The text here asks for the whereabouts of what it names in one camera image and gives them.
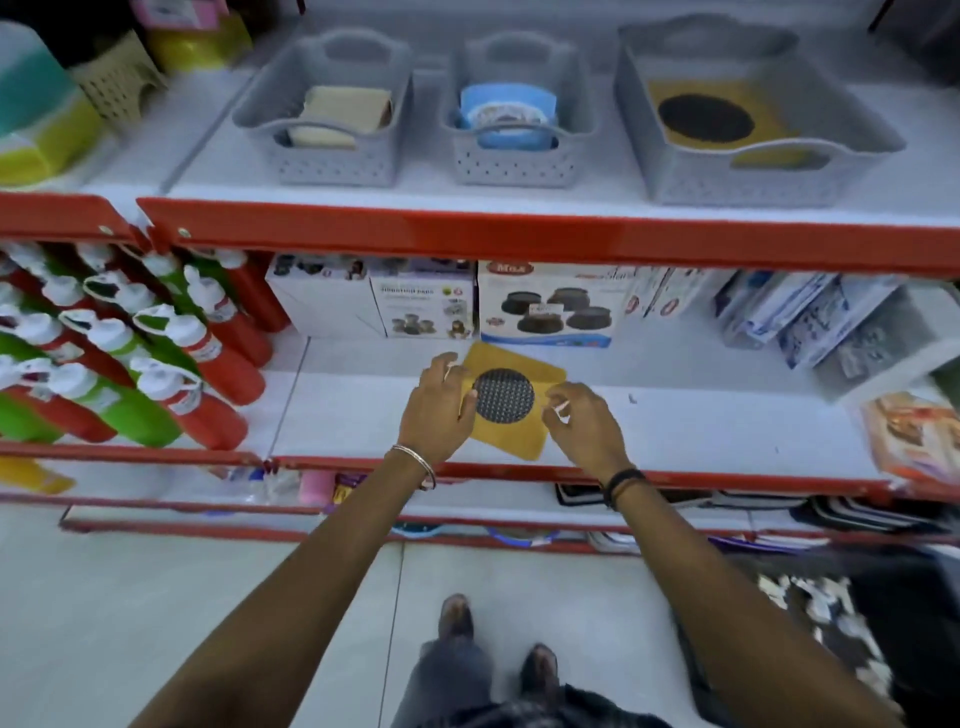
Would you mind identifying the dark patterned rug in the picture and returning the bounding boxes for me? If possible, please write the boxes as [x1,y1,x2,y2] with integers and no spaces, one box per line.
[675,546,960,728]

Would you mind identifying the pink plastic item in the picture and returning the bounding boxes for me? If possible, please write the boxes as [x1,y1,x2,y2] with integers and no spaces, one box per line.
[298,470,336,509]

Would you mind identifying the person's left forearm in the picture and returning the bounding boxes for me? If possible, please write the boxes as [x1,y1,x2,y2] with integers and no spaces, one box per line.
[127,448,440,728]

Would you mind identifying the large grey plastic basket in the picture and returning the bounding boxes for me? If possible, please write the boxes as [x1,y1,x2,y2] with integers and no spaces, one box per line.
[613,13,907,209]

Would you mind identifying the white box with small pictures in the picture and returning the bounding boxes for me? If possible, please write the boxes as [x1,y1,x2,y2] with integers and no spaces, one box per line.
[369,258,480,341]

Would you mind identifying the blue round packet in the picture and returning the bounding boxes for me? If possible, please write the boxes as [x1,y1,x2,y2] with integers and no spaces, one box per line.
[459,82,559,151]

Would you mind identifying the silver bangle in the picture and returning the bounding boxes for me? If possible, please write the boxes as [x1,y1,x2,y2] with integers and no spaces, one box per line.
[387,444,438,492]

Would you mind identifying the plain white box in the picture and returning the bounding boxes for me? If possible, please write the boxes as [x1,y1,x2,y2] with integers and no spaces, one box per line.
[265,255,385,339]

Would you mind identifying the person's left shoe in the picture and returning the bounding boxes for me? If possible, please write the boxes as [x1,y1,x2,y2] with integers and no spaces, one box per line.
[438,594,476,643]

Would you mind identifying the beige packet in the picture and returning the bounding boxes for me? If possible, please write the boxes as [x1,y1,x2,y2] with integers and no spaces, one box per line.
[288,84,394,150]

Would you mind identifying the group of red green bottles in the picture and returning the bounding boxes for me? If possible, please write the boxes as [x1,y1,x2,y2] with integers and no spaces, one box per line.
[0,241,291,453]

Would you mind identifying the white box with black tins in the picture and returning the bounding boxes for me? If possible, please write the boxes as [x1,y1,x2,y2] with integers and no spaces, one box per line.
[477,260,640,348]

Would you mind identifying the black wristband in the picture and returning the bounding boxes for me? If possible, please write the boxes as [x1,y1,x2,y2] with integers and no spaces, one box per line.
[602,468,651,513]

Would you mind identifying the person's right shoe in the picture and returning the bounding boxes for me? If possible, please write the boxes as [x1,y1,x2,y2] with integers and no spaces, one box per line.
[520,642,561,693]

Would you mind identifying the yellow packet with black mesh disc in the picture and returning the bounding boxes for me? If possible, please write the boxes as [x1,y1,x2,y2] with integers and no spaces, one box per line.
[647,78,811,168]
[459,341,568,462]

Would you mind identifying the person's right hand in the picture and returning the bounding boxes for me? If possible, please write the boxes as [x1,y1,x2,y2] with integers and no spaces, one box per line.
[540,381,636,486]

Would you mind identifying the grey and white box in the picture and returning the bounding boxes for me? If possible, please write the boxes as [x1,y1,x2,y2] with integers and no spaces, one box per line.
[813,283,960,404]

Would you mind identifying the person's right forearm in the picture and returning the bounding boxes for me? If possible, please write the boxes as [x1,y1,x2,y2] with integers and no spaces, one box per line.
[603,468,906,728]

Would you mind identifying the beige perforated plastic basket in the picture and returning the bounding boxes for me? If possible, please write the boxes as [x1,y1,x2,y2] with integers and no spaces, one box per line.
[67,30,168,126]

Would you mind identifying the white blue printed packet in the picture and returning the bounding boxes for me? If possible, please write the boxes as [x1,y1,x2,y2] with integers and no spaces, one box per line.
[778,273,909,370]
[714,270,835,351]

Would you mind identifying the white box with red logo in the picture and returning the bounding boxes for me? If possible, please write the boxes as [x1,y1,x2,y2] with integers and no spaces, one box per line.
[624,266,738,321]

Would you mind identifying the yellow bottle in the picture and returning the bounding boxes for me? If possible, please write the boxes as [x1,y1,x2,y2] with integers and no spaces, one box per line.
[0,456,77,496]

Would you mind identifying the orange picture packet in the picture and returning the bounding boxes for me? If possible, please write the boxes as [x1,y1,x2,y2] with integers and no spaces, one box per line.
[861,390,960,486]

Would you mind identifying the person's left hand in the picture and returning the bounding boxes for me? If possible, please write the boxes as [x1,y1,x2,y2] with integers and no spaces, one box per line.
[396,351,479,467]

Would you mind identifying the red and white shelf rack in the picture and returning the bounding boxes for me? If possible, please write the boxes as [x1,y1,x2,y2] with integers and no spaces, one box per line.
[0,0,960,558]

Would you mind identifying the teal and yellow plastic container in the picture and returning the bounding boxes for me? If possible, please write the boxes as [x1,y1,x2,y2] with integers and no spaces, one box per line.
[0,20,104,189]

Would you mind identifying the stack of black flat mats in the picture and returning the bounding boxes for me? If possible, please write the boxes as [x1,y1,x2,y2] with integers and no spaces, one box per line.
[791,495,960,535]

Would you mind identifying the person's shoe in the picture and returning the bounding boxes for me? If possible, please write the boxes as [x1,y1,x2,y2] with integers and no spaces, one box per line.
[438,594,476,643]
[520,642,561,693]

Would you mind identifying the small grey plastic basket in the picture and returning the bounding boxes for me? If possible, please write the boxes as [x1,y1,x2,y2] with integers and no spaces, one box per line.
[231,27,415,189]
[441,30,597,189]

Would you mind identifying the person's trousers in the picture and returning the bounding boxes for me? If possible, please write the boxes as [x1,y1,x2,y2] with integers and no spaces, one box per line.
[390,637,672,728]

